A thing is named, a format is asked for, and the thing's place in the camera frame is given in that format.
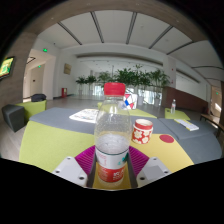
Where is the black bag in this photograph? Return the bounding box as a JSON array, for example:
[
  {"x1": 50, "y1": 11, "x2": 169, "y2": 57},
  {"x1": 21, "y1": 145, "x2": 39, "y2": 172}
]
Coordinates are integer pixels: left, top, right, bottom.
[{"x1": 30, "y1": 93, "x2": 47, "y2": 103}]

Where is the wall-mounted display screen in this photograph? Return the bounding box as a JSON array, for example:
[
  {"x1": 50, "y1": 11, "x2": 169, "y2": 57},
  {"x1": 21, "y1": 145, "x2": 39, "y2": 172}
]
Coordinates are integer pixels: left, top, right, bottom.
[{"x1": 0, "y1": 55, "x2": 17, "y2": 81}]

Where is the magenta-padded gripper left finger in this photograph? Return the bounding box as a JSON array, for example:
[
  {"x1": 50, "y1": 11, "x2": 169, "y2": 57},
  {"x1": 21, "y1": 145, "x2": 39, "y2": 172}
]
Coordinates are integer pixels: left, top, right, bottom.
[{"x1": 51, "y1": 144, "x2": 98, "y2": 189}]

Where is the lime green seat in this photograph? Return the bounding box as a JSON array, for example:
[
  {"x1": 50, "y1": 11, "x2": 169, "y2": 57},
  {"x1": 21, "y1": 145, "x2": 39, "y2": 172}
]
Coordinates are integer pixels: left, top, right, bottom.
[{"x1": 14, "y1": 99, "x2": 48, "y2": 123}]

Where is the framed wall picture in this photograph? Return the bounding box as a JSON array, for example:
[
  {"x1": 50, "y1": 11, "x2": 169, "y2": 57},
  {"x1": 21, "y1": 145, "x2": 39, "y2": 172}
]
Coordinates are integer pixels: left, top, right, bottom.
[{"x1": 63, "y1": 63, "x2": 72, "y2": 76}]

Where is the dark grey ottoman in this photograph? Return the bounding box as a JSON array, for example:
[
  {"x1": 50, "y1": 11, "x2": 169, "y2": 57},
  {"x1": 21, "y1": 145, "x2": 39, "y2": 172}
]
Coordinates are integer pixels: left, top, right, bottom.
[{"x1": 1, "y1": 104, "x2": 26, "y2": 133}]

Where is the clear red-capped water bottle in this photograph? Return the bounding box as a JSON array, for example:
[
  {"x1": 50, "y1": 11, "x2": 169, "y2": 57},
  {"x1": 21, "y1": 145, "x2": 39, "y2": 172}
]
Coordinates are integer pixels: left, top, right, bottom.
[{"x1": 94, "y1": 82, "x2": 133, "y2": 188}]

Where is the small clear water bottle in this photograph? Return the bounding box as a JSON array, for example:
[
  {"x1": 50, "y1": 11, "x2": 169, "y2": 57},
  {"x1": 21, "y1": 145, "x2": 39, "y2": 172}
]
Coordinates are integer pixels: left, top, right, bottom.
[{"x1": 170, "y1": 98, "x2": 177, "y2": 115}]

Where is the flat round red coaster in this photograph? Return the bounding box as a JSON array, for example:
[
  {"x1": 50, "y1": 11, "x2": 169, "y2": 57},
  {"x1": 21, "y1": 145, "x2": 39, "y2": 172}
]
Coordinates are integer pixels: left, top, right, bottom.
[{"x1": 159, "y1": 134, "x2": 175, "y2": 144}]

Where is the wooden bench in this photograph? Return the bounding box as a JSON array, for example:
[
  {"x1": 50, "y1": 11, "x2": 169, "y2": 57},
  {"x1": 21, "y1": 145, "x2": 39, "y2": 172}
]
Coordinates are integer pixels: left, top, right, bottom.
[{"x1": 199, "y1": 113, "x2": 224, "y2": 138}]

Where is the row of potted plants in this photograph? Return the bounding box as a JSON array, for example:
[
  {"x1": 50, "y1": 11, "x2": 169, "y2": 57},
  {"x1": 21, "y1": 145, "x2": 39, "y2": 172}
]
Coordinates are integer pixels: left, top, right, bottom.
[{"x1": 75, "y1": 64, "x2": 171, "y2": 108}]

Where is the red white floral mug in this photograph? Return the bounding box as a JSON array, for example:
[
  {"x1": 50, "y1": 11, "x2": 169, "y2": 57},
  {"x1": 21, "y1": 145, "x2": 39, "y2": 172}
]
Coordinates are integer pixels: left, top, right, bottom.
[{"x1": 131, "y1": 118, "x2": 154, "y2": 145}]

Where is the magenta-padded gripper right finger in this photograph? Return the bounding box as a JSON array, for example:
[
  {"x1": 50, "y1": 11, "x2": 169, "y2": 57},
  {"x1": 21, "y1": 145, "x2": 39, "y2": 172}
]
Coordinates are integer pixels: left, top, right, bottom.
[{"x1": 127, "y1": 145, "x2": 173, "y2": 189}]

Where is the white printed magazine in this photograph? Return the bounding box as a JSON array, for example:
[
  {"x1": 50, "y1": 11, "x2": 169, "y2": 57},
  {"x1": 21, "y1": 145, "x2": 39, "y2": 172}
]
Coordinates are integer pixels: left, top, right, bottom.
[{"x1": 68, "y1": 108, "x2": 100, "y2": 124}]

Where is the red blue white cube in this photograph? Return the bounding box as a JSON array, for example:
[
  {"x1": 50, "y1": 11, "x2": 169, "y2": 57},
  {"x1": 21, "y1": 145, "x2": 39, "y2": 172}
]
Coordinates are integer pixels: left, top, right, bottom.
[{"x1": 123, "y1": 93, "x2": 138, "y2": 110}]

